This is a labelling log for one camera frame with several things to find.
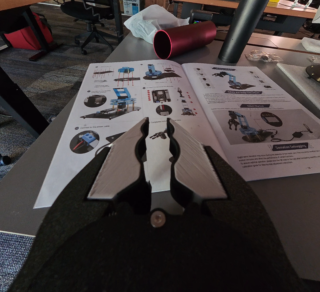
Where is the red bag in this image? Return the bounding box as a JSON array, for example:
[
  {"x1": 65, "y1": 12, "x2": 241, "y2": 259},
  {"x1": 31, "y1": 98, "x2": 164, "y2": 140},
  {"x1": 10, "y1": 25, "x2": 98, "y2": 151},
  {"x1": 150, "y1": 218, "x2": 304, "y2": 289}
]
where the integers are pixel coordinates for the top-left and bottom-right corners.
[{"x1": 5, "y1": 12, "x2": 53, "y2": 51}]

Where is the white foam sheet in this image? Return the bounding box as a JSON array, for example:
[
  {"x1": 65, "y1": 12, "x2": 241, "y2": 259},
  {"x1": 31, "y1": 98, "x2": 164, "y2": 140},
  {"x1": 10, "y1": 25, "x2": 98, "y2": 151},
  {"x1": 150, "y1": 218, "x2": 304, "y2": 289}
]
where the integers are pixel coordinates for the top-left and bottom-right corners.
[{"x1": 276, "y1": 63, "x2": 320, "y2": 109}]

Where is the open instruction manual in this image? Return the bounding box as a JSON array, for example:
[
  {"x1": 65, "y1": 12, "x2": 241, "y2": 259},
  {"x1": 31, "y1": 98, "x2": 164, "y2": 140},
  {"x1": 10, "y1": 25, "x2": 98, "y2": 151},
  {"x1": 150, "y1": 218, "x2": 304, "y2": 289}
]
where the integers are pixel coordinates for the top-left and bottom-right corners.
[{"x1": 33, "y1": 61, "x2": 320, "y2": 209}]

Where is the grey desk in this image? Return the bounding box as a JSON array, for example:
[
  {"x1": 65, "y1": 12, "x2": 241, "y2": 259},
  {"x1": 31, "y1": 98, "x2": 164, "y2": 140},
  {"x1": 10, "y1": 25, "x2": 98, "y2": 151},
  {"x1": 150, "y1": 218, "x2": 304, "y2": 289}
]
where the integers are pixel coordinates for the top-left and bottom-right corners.
[{"x1": 0, "y1": 26, "x2": 320, "y2": 282}]

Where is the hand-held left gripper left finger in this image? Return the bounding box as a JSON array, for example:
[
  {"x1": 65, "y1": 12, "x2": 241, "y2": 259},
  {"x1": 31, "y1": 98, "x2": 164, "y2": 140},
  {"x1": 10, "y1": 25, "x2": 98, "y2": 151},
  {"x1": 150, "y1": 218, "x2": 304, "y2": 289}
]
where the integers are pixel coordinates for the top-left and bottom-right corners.
[{"x1": 87, "y1": 117, "x2": 152, "y2": 215}]

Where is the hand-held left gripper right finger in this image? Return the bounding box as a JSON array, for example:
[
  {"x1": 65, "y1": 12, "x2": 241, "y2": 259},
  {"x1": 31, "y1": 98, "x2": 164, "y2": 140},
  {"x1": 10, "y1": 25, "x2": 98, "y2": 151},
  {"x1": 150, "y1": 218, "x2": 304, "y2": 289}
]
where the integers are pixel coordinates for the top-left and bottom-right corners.
[{"x1": 166, "y1": 117, "x2": 228, "y2": 211}]

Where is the red metal tube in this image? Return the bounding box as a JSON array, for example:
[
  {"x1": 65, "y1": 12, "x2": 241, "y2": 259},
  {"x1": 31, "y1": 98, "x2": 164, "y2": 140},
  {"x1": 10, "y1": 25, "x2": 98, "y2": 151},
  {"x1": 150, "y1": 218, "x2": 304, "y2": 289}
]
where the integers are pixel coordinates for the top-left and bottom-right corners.
[{"x1": 153, "y1": 20, "x2": 216, "y2": 60}]

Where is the black office chair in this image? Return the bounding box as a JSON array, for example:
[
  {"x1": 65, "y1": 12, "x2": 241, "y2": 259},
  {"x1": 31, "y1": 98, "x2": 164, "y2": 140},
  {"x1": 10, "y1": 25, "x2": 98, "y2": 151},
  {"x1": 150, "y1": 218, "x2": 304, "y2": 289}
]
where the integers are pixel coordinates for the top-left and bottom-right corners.
[{"x1": 60, "y1": 0, "x2": 123, "y2": 55}]

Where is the white plastic bag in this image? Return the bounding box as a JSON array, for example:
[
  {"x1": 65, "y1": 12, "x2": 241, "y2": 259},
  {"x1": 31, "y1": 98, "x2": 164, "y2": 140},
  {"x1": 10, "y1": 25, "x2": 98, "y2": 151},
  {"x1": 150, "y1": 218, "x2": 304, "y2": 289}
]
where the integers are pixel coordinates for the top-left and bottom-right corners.
[{"x1": 124, "y1": 4, "x2": 189, "y2": 44}]

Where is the white bubble wrap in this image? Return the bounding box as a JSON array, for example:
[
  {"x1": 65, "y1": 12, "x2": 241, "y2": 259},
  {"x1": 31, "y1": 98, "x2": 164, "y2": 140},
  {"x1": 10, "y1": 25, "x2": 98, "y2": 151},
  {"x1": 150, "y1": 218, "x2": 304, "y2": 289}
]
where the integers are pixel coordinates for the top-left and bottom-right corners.
[{"x1": 301, "y1": 37, "x2": 320, "y2": 55}]

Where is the dark grey pole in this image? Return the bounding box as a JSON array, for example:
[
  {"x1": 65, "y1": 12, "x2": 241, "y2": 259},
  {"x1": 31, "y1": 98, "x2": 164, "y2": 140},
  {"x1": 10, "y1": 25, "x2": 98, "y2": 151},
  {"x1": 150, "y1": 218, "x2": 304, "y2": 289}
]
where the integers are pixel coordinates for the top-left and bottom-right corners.
[{"x1": 218, "y1": 0, "x2": 284, "y2": 63}]

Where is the black power station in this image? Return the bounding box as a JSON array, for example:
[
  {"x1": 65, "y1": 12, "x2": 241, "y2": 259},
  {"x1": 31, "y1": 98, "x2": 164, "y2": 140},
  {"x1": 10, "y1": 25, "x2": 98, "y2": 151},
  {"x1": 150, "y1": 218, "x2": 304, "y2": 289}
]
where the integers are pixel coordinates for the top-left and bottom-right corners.
[{"x1": 191, "y1": 9, "x2": 220, "y2": 26}]

